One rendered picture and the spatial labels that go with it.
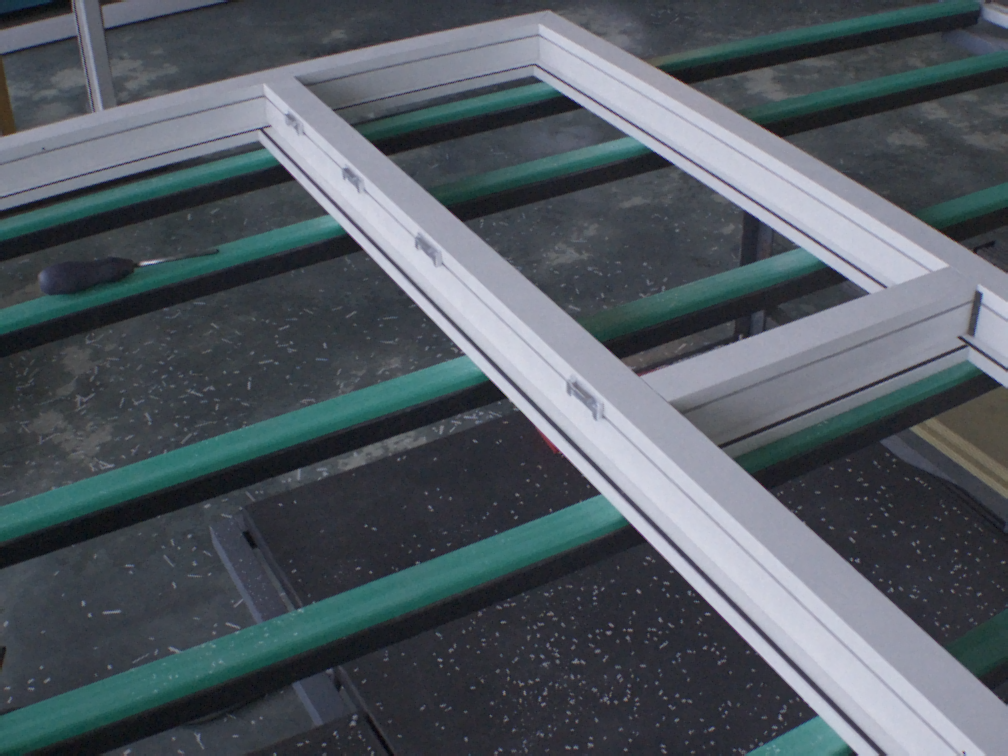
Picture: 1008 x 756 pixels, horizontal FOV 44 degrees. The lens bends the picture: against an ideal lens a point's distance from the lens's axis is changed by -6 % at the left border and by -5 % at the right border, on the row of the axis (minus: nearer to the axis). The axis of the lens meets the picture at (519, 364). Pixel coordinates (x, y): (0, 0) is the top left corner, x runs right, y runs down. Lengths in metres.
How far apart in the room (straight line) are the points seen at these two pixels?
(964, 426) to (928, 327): 0.36
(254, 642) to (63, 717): 0.15
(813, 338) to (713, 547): 0.25
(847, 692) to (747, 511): 0.16
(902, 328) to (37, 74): 3.87
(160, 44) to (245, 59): 0.41
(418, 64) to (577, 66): 0.22
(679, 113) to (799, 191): 0.23
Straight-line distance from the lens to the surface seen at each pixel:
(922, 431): 1.61
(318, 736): 1.27
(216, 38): 4.79
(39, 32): 5.02
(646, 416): 1.05
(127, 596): 2.33
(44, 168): 1.69
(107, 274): 1.43
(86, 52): 3.79
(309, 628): 0.98
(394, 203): 1.38
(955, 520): 1.54
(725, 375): 1.11
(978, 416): 1.63
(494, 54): 1.87
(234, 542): 1.53
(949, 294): 1.27
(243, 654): 0.97
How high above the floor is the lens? 1.56
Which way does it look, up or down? 34 degrees down
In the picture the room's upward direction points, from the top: 1 degrees counter-clockwise
